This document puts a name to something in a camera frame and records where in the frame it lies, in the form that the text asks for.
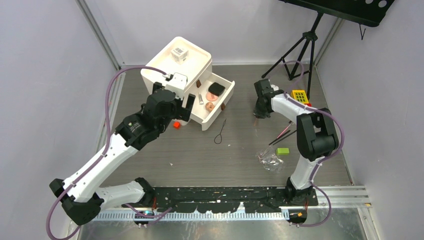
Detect black compact case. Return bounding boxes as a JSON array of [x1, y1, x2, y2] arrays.
[[208, 82, 226, 97]]

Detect pink eyebrow brush comb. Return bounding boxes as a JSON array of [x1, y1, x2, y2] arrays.
[[276, 121, 293, 139]]

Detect small orange red cube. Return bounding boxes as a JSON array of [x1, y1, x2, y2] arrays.
[[173, 121, 181, 129]]

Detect black hair loop tool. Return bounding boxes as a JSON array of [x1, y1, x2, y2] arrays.
[[213, 119, 227, 145]]

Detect black makeup pencil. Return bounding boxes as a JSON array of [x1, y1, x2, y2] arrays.
[[268, 130, 291, 146], [272, 130, 297, 146]]

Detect yellow toy block house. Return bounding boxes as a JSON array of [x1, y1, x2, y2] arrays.
[[290, 89, 310, 105]]

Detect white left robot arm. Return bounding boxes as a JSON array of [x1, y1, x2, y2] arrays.
[[49, 88, 196, 226]]

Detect black tripod stand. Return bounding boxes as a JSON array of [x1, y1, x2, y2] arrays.
[[260, 11, 325, 100]]

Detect beige makeup sponge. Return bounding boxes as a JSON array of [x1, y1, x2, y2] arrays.
[[205, 102, 215, 112]]

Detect white small cream tube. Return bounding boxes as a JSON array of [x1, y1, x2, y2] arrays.
[[198, 93, 204, 105]]

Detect white barcode box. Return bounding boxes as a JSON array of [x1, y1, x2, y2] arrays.
[[170, 47, 189, 64]]

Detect black music stand tray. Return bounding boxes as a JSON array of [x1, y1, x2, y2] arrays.
[[285, 0, 395, 28]]

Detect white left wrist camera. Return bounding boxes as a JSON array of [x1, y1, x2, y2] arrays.
[[162, 73, 188, 100]]

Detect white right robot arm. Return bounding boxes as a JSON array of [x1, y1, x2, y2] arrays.
[[253, 79, 340, 205]]

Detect lime green block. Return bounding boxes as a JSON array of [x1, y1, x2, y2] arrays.
[[276, 147, 290, 156]]

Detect white drawer organizer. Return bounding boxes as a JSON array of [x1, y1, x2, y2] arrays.
[[140, 36, 236, 131]]

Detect pink powder puff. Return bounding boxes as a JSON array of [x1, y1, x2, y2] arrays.
[[206, 92, 219, 102]]

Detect clear plastic bag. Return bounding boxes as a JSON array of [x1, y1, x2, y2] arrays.
[[256, 145, 284, 173]]

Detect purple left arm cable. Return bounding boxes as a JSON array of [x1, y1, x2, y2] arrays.
[[45, 66, 173, 240]]

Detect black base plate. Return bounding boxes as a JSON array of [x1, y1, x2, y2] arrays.
[[130, 186, 319, 214]]

